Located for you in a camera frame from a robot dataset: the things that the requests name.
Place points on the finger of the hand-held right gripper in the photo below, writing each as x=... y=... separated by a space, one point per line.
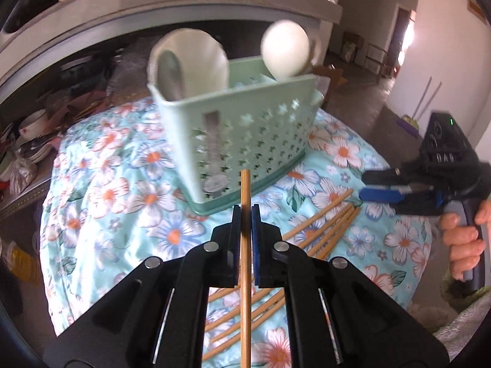
x=383 y=194
x=383 y=178

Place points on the yellow oil bottle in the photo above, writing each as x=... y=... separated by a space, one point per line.
x=23 y=264

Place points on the white patterned bowl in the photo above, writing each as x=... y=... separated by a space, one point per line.
x=32 y=122

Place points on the brownish plastic bag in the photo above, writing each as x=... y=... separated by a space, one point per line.
x=23 y=170

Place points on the metal storage shelf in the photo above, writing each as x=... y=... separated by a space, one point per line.
x=23 y=199

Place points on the brown cardboard box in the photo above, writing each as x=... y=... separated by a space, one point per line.
x=332 y=78

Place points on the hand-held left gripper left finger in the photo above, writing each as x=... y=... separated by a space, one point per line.
x=234 y=245

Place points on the grey concrete kitchen counter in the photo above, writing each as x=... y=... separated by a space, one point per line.
x=191 y=11

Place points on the floral blue blanket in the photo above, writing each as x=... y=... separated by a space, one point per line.
x=115 y=199

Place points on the purple broom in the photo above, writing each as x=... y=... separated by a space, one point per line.
x=408 y=122

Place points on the large white ceramic spoon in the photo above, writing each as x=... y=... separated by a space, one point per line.
x=205 y=65

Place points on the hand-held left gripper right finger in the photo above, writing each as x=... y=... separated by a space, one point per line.
x=256 y=257

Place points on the wooden chair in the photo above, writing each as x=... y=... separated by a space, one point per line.
x=353 y=48

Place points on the person's right hand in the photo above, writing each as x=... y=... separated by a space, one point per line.
x=460 y=237

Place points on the green plastic utensil basket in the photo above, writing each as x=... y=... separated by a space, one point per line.
x=178 y=122

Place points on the metal frame stool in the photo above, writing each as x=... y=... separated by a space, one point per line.
x=378 y=61

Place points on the bunch of bamboo chopsticks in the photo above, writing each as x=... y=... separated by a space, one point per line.
x=320 y=212

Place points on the single bamboo chopstick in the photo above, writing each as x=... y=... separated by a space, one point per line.
x=246 y=199

